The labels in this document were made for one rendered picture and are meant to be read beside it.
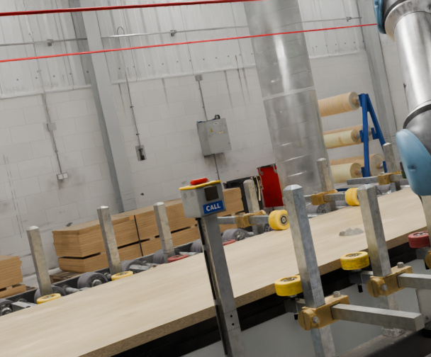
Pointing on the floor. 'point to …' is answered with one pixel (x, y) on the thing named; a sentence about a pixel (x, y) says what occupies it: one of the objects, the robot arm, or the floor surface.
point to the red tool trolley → (271, 186)
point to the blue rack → (368, 134)
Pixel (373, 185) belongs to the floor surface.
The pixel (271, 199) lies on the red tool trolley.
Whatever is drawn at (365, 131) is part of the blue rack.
